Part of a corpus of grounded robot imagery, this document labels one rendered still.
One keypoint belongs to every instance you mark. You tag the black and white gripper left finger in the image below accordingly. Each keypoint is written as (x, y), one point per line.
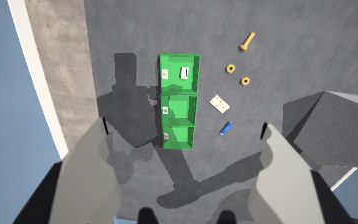
(80, 189)

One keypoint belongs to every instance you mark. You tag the green three-compartment bin rack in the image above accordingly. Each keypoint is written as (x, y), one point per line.
(179, 99)

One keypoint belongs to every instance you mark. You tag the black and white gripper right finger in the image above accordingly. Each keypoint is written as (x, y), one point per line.
(289, 191)

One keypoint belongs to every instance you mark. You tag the white domino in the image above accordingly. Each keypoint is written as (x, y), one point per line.
(219, 103)

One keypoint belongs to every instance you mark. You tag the yellow hex bolt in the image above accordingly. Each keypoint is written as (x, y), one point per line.
(244, 47)

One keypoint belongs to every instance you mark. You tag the yellow hex nut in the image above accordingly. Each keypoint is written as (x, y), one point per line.
(245, 80)
(230, 68)

